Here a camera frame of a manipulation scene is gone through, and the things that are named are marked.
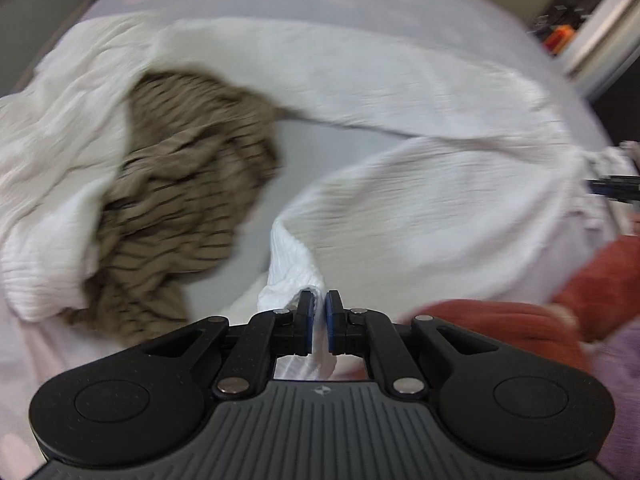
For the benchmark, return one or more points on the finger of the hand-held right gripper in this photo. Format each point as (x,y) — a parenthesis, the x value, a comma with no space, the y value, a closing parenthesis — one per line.
(615,186)

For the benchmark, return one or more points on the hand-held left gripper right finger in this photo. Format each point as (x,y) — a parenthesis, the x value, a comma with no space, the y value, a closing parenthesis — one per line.
(331,321)

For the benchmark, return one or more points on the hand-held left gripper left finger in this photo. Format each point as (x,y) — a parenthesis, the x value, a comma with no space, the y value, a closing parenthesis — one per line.
(309,321)

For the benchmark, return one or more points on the white crinkled pants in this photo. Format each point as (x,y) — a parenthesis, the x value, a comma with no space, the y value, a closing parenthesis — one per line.
(400,85)

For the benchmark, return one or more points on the orange object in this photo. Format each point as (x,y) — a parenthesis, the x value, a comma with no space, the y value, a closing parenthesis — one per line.
(561,39)

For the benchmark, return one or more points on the red-orange garment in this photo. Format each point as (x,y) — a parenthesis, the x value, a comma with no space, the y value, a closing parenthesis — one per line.
(500,330)

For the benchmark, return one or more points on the brown striped garment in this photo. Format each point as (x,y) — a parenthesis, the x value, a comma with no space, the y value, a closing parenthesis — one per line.
(195,170)

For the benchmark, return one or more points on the purple cloth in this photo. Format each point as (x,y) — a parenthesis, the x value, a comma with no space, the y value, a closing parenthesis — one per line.
(620,390)

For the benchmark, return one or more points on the white door frame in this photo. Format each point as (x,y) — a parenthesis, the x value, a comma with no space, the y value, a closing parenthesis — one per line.
(605,30)

